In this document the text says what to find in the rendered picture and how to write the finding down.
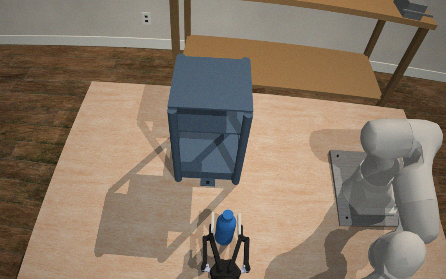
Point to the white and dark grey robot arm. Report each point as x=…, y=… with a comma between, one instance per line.
x=379, y=187

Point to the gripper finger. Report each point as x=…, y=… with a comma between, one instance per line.
x=241, y=238
x=210, y=237

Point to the blue bottle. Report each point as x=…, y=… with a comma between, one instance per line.
x=225, y=227

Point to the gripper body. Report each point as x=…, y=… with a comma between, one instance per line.
x=225, y=274

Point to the blue-grey shelving unit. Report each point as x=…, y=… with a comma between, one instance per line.
x=210, y=112

